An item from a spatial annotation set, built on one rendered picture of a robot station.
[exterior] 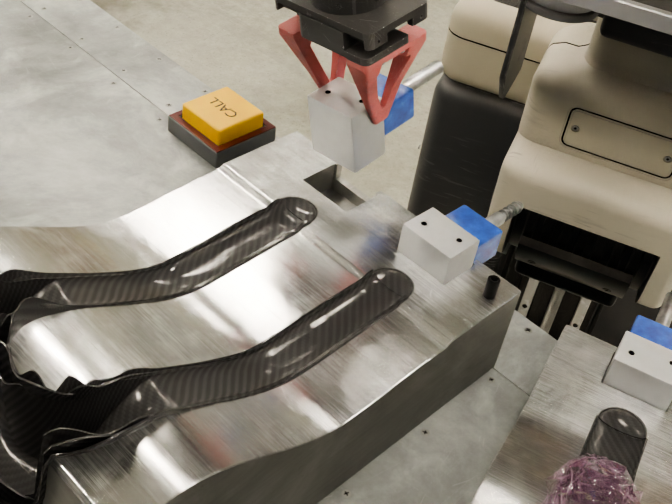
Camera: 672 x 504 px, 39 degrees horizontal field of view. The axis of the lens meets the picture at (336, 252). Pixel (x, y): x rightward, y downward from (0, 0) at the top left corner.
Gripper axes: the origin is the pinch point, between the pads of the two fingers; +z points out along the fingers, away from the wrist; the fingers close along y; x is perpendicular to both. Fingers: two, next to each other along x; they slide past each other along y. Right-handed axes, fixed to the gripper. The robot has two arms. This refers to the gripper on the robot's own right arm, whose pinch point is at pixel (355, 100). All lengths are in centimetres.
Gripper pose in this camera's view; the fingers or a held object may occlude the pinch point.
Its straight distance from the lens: 77.2
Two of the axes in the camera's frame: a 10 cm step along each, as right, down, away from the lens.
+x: 7.1, -5.1, 4.8
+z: 0.7, 7.3, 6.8
